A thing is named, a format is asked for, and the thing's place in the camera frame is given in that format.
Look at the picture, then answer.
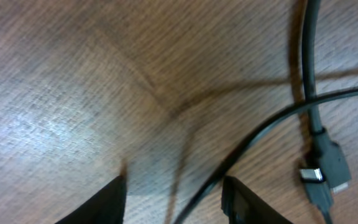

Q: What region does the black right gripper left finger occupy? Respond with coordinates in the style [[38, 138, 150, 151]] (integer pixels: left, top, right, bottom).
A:
[[56, 175, 127, 224]]

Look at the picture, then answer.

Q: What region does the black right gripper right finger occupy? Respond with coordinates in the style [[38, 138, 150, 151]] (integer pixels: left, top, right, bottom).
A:
[[221, 176, 291, 224]]

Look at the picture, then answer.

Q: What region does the black split-end USB cable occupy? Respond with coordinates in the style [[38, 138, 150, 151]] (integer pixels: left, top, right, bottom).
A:
[[298, 0, 353, 224]]

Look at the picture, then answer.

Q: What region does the thin black cable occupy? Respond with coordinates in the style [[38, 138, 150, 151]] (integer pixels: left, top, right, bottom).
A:
[[172, 82, 358, 224]]

